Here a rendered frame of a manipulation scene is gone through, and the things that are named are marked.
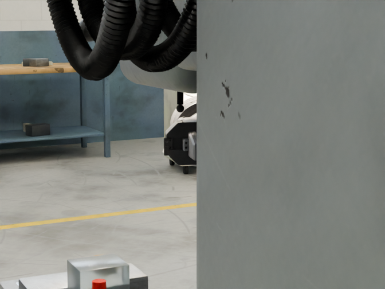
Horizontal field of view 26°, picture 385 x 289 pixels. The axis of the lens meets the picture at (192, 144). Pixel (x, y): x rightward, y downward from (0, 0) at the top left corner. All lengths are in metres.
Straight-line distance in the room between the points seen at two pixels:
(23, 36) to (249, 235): 8.23
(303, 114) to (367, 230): 0.08
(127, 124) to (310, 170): 8.73
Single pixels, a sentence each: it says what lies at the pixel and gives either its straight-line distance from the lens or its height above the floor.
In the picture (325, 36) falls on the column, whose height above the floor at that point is 1.39.
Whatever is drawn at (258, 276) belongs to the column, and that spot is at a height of 1.24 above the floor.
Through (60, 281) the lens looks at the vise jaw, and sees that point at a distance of 1.04.
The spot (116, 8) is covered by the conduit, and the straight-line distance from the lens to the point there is 0.58.
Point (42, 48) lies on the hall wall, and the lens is 8.78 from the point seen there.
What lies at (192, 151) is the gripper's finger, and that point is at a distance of 1.00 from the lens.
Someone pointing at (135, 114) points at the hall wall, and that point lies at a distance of 9.20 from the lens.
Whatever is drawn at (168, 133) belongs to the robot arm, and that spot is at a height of 1.25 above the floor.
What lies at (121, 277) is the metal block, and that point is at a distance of 0.98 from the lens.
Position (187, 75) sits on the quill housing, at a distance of 0.90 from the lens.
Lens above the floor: 1.40
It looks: 9 degrees down
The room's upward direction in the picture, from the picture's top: straight up
